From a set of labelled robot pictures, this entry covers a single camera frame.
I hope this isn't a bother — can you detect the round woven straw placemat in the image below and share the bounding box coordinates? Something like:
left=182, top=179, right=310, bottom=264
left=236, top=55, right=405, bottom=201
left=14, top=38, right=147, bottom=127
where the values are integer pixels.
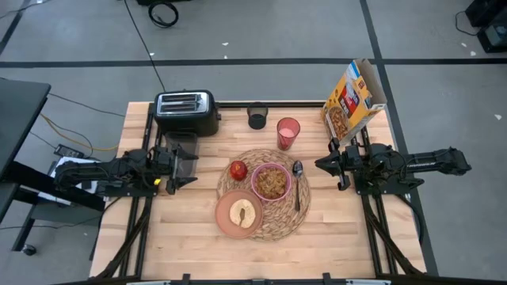
left=215, top=148, right=312, bottom=243

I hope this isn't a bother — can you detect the pink ribbed bowl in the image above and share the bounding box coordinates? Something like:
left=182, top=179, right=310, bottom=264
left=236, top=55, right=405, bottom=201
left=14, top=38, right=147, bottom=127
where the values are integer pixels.
left=250, top=162, right=292, bottom=202

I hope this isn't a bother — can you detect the red translucent plastic cup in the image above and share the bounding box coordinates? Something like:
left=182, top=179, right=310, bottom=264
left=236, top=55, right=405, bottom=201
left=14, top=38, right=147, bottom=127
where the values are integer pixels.
left=276, top=116, right=301, bottom=151

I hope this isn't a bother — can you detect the yellow raisin bran cereal box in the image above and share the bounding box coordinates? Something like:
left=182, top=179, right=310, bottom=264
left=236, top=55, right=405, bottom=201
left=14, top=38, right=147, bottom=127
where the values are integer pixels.
left=320, top=58, right=388, bottom=146

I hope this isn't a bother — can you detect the white paper box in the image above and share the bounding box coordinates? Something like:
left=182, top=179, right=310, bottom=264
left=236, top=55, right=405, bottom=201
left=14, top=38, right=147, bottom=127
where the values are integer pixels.
left=37, top=156, right=106, bottom=207

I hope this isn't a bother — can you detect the grey translucent plastic container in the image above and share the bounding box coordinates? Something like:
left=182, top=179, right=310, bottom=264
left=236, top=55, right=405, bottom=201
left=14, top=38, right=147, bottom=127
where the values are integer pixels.
left=164, top=131, right=199, bottom=179

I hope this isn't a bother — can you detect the toasted bagel half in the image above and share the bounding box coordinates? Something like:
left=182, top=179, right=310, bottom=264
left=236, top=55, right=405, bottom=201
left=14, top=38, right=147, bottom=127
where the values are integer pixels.
left=229, top=198, right=257, bottom=230

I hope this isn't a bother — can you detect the black desk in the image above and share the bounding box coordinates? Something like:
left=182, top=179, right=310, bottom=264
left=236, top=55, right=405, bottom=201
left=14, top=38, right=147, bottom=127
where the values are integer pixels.
left=0, top=77, right=106, bottom=254

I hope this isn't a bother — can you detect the yellow floor cable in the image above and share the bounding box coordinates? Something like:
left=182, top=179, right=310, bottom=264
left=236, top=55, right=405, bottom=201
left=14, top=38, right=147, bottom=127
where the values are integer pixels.
left=39, top=113, right=120, bottom=152

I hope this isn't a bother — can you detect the brown cereal flakes heap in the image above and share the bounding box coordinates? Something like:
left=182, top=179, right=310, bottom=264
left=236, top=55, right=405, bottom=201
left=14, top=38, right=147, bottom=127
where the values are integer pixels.
left=256, top=167, right=288, bottom=200

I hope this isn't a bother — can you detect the black aluminium table frame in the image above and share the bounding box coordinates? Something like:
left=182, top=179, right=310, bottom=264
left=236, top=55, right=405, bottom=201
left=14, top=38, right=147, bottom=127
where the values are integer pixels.
left=93, top=101, right=429, bottom=285

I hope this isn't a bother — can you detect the black equipment case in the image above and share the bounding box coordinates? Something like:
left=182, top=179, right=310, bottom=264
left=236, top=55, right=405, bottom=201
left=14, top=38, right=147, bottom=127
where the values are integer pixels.
left=465, top=0, right=507, bottom=55

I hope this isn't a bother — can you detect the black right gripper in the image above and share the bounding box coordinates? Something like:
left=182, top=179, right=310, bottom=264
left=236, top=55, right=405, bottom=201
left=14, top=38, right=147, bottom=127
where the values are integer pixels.
left=314, top=137, right=360, bottom=192

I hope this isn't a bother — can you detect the long black floor cable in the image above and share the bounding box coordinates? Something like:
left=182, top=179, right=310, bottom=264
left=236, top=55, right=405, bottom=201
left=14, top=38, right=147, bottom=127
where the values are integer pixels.
left=122, top=0, right=166, bottom=93

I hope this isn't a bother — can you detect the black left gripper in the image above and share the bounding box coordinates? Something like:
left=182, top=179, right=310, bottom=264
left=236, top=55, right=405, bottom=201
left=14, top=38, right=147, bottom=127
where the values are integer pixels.
left=151, top=142, right=200, bottom=196

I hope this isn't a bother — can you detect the black utensil holder cup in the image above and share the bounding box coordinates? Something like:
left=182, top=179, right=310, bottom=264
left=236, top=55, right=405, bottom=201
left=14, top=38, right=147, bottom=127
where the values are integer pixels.
left=246, top=101, right=269, bottom=131

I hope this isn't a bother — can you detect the metal spoon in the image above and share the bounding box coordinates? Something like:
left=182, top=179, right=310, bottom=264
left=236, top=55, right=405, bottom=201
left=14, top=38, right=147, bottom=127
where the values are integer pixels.
left=292, top=159, right=304, bottom=212

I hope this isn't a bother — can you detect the terracotta round plate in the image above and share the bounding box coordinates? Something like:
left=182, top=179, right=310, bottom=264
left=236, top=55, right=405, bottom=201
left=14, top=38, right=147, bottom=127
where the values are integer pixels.
left=214, top=188, right=264, bottom=240

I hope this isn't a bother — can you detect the coiled black cable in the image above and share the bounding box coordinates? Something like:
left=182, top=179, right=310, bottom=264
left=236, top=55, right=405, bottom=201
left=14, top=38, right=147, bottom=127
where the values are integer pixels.
left=147, top=1, right=180, bottom=29

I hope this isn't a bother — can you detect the black two-slot toaster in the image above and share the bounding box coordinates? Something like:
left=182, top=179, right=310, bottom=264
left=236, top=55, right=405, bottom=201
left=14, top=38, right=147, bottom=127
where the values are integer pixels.
left=153, top=89, right=222, bottom=139

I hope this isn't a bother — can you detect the red yellow apple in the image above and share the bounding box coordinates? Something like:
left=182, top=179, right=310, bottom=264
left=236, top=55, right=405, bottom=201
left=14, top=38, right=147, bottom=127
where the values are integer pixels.
left=229, top=160, right=249, bottom=182

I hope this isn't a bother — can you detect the black power adapter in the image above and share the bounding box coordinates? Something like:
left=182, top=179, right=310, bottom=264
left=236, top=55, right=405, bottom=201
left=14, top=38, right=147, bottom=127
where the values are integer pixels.
left=53, top=144, right=86, bottom=159

